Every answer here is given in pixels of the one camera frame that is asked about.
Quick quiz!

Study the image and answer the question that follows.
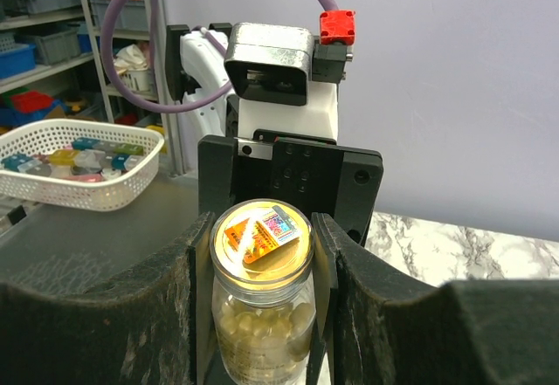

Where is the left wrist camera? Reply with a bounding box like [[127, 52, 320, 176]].
[[224, 10, 356, 144]]

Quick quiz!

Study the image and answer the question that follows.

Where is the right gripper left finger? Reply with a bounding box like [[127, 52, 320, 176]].
[[1, 212, 214, 384]]

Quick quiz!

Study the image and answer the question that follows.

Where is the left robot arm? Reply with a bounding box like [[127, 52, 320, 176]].
[[165, 23, 383, 244]]

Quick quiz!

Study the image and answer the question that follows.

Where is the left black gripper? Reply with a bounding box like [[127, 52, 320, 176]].
[[197, 134, 383, 244]]

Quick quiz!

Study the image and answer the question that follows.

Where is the amber bottle lid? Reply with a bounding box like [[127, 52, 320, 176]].
[[210, 199, 314, 292]]

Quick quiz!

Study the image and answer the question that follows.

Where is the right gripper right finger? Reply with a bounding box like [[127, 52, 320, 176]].
[[312, 213, 558, 384]]

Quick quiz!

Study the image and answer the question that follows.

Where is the metal storage shelving unit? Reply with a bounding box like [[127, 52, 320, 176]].
[[0, 0, 176, 141]]

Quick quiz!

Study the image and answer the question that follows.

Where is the white perforated plastic basket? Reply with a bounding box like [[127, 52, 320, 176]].
[[1, 119, 164, 211]]

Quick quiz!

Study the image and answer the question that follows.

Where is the small amber pill bottle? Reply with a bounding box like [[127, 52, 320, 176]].
[[209, 199, 316, 385]]

